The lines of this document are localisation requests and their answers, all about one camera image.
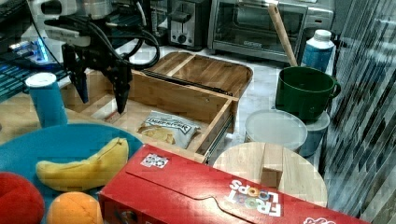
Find silver toaster oven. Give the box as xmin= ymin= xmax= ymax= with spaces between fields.
xmin=207 ymin=0 xmax=335 ymax=63

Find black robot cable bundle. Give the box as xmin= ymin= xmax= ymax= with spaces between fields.
xmin=43 ymin=0 xmax=162 ymax=71

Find yellow toy banana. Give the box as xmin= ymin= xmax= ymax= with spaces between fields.
xmin=35 ymin=137 xmax=129 ymax=191

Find round wooden tray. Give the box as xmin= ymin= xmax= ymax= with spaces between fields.
xmin=143 ymin=52 xmax=253 ymax=98

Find toy orange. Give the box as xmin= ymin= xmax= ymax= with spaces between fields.
xmin=46 ymin=191 xmax=104 ymax=224

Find dark grey cup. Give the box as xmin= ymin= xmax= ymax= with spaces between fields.
xmin=299 ymin=111 xmax=330 ymax=157

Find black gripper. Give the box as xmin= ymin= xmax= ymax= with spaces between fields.
xmin=62 ymin=44 xmax=133 ymax=114

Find jar with wooden lid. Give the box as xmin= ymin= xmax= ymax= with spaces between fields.
xmin=213 ymin=142 xmax=328 ymax=207

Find red Froot Loops box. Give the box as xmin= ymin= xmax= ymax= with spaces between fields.
xmin=99 ymin=145 xmax=369 ymax=224

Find open wooden drawer box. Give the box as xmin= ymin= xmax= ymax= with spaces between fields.
xmin=60 ymin=71 xmax=238 ymax=163

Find red toy apple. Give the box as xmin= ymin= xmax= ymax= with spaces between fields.
xmin=0 ymin=172 xmax=45 ymax=224

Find potato chips bag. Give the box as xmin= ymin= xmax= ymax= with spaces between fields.
xmin=137 ymin=110 xmax=201 ymax=148

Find blue white-capped shaker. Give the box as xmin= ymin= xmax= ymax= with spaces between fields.
xmin=25 ymin=73 xmax=68 ymax=128

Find wooden utensil handle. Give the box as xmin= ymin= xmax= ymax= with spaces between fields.
xmin=268 ymin=3 xmax=297 ymax=66

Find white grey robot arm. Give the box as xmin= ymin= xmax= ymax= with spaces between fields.
xmin=26 ymin=0 xmax=160 ymax=113

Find wooden cutting board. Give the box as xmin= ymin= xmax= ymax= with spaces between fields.
xmin=0 ymin=93 xmax=104 ymax=144

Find grey-lidded plastic container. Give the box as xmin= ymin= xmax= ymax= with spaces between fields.
xmin=245 ymin=109 xmax=308 ymax=152

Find black two-slot toaster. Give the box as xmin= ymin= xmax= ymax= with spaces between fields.
xmin=149 ymin=0 xmax=211 ymax=51

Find butter stick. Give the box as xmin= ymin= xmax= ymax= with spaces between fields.
xmin=92 ymin=99 xmax=120 ymax=123

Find blue white-capped bottle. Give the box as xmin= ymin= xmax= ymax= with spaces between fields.
xmin=301 ymin=29 xmax=334 ymax=72

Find green plastic pot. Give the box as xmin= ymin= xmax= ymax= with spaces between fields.
xmin=275 ymin=66 xmax=341 ymax=121

